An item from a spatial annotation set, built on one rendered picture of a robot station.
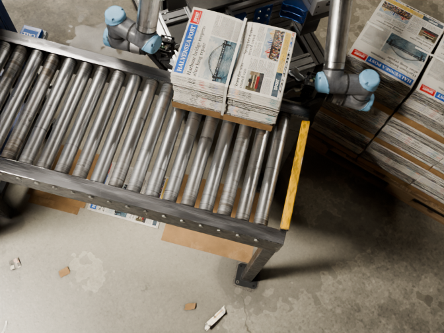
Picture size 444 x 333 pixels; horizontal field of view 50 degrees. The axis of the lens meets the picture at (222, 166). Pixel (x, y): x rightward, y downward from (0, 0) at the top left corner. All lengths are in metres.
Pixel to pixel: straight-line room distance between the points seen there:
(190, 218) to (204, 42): 0.59
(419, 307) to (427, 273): 0.18
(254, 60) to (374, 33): 0.64
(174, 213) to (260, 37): 0.67
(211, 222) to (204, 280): 0.80
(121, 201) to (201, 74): 0.50
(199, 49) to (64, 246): 1.28
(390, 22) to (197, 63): 0.90
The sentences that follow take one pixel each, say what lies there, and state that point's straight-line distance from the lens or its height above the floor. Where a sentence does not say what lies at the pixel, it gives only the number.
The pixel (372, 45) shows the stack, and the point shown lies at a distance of 2.05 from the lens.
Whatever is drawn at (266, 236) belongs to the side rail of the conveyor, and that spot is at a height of 0.80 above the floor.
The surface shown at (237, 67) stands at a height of 1.03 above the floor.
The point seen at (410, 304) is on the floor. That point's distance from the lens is 2.61.
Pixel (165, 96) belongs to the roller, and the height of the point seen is 0.80.
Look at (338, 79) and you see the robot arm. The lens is 1.76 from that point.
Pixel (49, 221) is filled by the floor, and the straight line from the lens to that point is 2.53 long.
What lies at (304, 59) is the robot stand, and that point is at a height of 0.23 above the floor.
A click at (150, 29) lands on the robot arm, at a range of 1.74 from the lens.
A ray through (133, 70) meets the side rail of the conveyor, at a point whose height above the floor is 0.80.
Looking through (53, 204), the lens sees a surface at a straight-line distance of 2.56.
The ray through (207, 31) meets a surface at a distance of 1.68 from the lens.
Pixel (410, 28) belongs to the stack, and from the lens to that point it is 2.17.
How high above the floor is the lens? 2.35
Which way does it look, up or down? 67 degrees down
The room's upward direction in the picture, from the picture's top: 11 degrees clockwise
